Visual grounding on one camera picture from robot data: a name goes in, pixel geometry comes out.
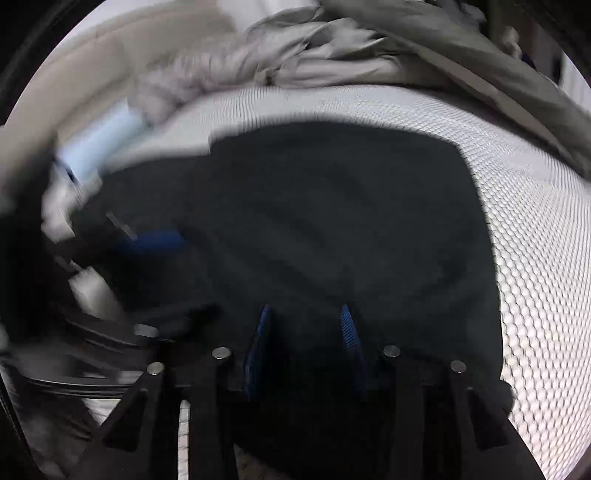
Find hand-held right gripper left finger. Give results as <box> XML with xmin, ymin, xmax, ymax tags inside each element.
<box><xmin>76</xmin><ymin>305</ymin><xmax>274</xmax><ymax>480</ymax></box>

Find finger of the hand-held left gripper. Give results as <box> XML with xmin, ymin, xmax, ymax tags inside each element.
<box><xmin>104</xmin><ymin>210</ymin><xmax>188</xmax><ymax>259</ymax></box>
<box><xmin>133</xmin><ymin>301</ymin><xmax>220</xmax><ymax>343</ymax></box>

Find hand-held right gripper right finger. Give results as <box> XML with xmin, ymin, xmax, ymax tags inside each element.
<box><xmin>341</xmin><ymin>304</ymin><xmax>548</xmax><ymax>480</ymax></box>

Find black pants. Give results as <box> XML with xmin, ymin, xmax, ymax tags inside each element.
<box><xmin>69</xmin><ymin>121</ymin><xmax>515</xmax><ymax>480</ymax></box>

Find light blue pillow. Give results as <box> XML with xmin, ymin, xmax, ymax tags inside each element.
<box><xmin>60</xmin><ymin>104</ymin><xmax>144</xmax><ymax>181</ymax></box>

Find beige padded headboard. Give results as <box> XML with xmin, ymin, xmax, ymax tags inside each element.
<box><xmin>4</xmin><ymin>9</ymin><xmax>241</xmax><ymax>139</ymax></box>

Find grey crumpled garment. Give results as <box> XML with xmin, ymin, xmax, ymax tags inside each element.
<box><xmin>134</xmin><ymin>0</ymin><xmax>591</xmax><ymax>176</ymax></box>

